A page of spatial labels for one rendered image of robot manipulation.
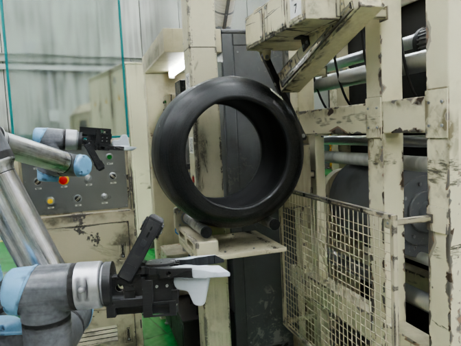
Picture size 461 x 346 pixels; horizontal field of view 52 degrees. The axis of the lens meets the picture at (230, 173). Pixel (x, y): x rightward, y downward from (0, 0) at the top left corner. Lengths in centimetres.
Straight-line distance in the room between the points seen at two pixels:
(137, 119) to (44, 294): 450
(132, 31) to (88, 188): 928
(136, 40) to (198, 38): 943
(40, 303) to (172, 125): 107
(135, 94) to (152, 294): 455
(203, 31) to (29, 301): 161
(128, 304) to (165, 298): 6
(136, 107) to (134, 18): 660
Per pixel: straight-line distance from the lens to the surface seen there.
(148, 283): 76
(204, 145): 213
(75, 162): 166
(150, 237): 76
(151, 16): 1185
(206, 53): 217
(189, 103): 175
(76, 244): 248
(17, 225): 91
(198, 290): 73
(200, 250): 180
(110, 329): 263
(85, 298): 78
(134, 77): 525
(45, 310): 80
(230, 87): 178
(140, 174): 523
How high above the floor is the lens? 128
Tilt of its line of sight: 5 degrees down
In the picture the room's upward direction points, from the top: 3 degrees counter-clockwise
